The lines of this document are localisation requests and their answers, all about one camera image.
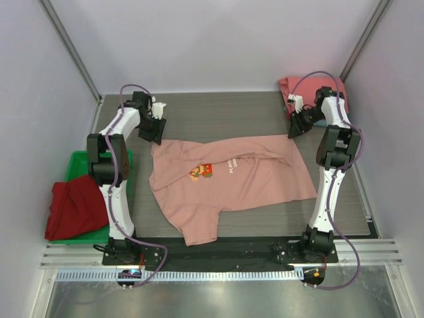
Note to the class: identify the left aluminium corner post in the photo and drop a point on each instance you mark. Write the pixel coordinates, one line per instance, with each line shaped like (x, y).
(63, 35)

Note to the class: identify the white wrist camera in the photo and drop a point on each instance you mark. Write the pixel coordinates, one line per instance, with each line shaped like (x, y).
(295, 102)
(157, 109)

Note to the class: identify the slotted white cable duct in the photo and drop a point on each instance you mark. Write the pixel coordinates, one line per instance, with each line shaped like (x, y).
(131, 275)

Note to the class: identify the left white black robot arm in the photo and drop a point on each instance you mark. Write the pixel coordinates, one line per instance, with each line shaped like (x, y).
(108, 164)

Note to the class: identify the right aluminium corner post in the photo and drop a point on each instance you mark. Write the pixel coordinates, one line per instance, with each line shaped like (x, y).
(370, 28)

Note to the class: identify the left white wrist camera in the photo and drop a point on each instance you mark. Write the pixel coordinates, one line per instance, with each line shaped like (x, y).
(157, 109)

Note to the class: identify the aluminium frame rail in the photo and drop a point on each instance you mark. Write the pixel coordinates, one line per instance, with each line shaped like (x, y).
(371, 252)

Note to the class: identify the aluminium corner post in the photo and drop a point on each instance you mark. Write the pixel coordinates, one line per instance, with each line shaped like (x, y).
(370, 28)
(63, 35)

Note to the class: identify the folded blue t shirt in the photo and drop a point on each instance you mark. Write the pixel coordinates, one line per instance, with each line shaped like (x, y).
(320, 123)

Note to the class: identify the folded coral t shirt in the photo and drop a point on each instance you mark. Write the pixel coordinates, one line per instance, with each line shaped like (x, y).
(306, 89)

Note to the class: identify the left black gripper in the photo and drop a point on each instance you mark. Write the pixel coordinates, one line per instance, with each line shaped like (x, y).
(155, 136)

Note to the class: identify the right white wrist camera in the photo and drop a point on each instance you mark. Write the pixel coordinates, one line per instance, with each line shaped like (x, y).
(295, 102)

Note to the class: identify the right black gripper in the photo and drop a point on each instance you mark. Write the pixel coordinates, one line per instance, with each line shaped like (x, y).
(298, 121)

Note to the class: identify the pink printed t shirt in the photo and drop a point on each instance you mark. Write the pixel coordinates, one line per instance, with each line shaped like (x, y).
(193, 182)

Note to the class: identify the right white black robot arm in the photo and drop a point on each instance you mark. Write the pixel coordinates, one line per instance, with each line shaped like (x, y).
(336, 153)

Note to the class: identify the green plastic bin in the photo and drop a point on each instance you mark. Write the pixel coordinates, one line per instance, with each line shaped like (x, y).
(78, 167)

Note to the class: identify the red t shirt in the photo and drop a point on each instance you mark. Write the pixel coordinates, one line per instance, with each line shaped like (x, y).
(77, 208)

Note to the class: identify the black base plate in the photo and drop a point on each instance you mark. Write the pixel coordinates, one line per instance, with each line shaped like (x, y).
(227, 254)

